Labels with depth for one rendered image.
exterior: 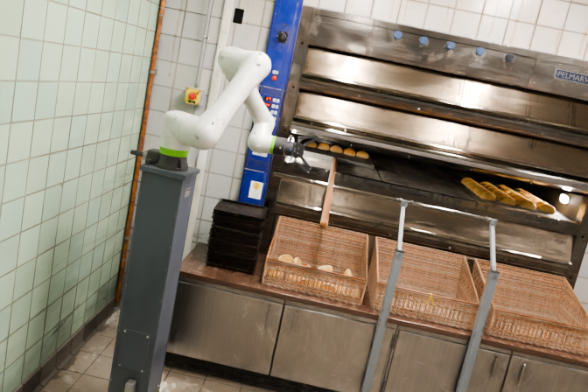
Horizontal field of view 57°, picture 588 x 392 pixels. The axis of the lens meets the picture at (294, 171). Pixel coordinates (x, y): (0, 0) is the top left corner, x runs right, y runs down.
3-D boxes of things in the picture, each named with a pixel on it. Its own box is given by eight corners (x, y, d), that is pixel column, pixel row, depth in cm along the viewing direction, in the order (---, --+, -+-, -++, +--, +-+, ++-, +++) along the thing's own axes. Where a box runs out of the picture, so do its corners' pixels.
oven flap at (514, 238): (276, 203, 334) (283, 171, 337) (567, 266, 325) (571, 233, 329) (276, 202, 329) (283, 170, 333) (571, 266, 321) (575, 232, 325)
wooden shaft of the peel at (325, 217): (326, 230, 199) (328, 222, 198) (318, 228, 199) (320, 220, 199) (336, 163, 367) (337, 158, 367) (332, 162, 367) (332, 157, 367)
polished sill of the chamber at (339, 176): (283, 166, 336) (284, 160, 336) (574, 228, 328) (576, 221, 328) (283, 168, 331) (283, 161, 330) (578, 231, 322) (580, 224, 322)
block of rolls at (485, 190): (458, 182, 398) (461, 175, 397) (524, 196, 396) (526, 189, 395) (480, 199, 338) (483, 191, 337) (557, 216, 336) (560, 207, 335)
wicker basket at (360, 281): (270, 256, 339) (279, 213, 334) (359, 276, 336) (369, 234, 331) (259, 284, 291) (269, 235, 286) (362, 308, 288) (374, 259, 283)
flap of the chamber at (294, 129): (290, 128, 312) (290, 132, 332) (603, 193, 303) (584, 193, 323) (290, 123, 312) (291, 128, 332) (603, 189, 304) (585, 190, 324)
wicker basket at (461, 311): (364, 277, 335) (374, 234, 331) (454, 297, 333) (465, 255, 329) (369, 310, 288) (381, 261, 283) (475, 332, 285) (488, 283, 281)
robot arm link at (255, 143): (245, 154, 276) (245, 141, 267) (251, 136, 283) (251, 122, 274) (271, 160, 275) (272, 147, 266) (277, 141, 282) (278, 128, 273)
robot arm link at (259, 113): (227, 88, 258) (248, 86, 254) (234, 72, 265) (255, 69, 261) (255, 138, 284) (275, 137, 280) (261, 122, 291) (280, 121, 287)
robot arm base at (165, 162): (123, 160, 234) (126, 146, 233) (138, 156, 248) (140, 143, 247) (181, 173, 231) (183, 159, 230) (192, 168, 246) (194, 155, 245)
